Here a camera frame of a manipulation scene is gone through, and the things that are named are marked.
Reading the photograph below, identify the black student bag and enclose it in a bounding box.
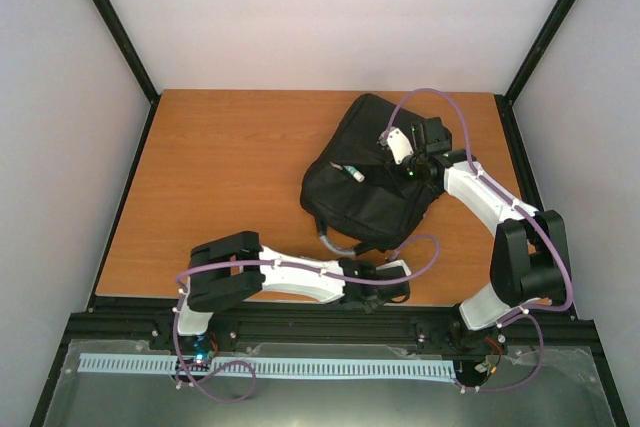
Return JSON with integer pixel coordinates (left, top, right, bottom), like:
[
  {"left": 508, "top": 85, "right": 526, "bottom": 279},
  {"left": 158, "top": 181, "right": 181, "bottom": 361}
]
[{"left": 300, "top": 93, "right": 444, "bottom": 255}]

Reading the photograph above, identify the right black frame post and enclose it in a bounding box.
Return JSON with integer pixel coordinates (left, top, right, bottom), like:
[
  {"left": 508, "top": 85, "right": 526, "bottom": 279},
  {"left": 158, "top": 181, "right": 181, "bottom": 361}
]
[{"left": 502, "top": 0, "right": 609, "bottom": 103}]

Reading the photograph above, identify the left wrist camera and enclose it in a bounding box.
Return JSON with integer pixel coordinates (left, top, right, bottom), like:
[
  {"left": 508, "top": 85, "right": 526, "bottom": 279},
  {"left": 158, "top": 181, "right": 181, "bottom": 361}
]
[{"left": 379, "top": 260, "right": 412, "bottom": 280}]

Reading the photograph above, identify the silver bag handle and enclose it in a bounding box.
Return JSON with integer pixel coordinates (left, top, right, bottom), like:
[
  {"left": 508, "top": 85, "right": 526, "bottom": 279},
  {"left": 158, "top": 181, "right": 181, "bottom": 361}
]
[{"left": 317, "top": 228, "right": 362, "bottom": 259}]

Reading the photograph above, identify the left black frame post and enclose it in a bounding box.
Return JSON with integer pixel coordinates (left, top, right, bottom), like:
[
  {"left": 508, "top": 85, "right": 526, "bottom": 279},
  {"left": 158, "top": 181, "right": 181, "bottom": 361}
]
[{"left": 62, "top": 0, "right": 161, "bottom": 106}]

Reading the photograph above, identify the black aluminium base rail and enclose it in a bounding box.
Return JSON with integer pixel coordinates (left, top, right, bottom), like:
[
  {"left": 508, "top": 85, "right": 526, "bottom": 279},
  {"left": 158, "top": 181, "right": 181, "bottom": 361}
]
[{"left": 62, "top": 298, "right": 603, "bottom": 360}]

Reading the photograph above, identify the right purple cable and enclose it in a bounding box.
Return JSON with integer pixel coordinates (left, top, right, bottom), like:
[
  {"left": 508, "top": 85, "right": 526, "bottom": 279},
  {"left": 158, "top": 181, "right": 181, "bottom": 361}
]
[{"left": 387, "top": 87, "right": 575, "bottom": 394}]

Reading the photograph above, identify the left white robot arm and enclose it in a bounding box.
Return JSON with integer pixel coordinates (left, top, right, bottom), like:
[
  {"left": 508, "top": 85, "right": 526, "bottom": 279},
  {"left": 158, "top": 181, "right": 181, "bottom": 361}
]
[{"left": 172, "top": 231, "right": 411, "bottom": 350}]

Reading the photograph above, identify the light blue cable duct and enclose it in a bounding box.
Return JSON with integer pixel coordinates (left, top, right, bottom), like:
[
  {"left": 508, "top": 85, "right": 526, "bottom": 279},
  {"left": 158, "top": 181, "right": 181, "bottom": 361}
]
[{"left": 77, "top": 353, "right": 456, "bottom": 382}]

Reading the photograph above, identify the black frame post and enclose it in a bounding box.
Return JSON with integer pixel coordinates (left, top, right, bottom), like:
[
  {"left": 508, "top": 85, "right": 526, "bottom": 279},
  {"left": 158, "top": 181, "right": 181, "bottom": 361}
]
[
  {"left": 502, "top": 0, "right": 609, "bottom": 103},
  {"left": 62, "top": 0, "right": 161, "bottom": 106}
]

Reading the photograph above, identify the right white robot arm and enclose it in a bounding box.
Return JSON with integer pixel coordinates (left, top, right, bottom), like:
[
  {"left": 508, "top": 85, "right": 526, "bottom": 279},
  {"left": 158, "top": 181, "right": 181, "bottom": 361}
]
[{"left": 380, "top": 118, "right": 573, "bottom": 331}]

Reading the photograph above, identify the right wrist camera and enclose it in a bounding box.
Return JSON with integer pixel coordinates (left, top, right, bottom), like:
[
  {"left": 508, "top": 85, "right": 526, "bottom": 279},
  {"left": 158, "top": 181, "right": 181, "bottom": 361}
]
[{"left": 379, "top": 127, "right": 414, "bottom": 165}]

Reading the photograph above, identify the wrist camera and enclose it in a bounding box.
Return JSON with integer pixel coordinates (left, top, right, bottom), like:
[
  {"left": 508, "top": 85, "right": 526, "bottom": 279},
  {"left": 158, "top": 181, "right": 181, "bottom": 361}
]
[
  {"left": 379, "top": 260, "right": 412, "bottom": 280},
  {"left": 379, "top": 127, "right": 414, "bottom": 165}
]

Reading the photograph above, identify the white glue stick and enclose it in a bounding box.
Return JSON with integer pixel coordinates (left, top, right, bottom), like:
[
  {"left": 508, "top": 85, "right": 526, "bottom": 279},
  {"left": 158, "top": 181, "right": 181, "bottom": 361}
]
[{"left": 343, "top": 165, "right": 365, "bottom": 182}]

